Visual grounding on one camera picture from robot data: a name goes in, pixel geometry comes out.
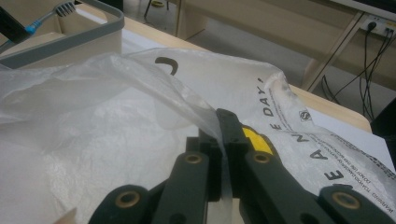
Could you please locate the clear smiley-face plastic bag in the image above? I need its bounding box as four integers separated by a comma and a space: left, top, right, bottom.
0, 48, 396, 224

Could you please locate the blue and grey toothbrush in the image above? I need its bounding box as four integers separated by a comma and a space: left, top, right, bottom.
0, 0, 78, 52

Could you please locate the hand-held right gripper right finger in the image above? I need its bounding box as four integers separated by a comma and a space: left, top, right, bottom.
216, 107, 250, 199

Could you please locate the bundle of black floor cables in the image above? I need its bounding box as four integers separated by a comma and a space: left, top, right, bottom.
320, 21, 396, 123

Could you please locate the beige basket with grey rim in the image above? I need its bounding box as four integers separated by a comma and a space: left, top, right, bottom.
0, 0, 126, 70

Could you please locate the white power strip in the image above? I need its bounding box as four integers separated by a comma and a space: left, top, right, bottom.
360, 12, 396, 37

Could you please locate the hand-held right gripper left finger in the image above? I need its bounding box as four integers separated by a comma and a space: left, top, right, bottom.
186, 128, 224, 203

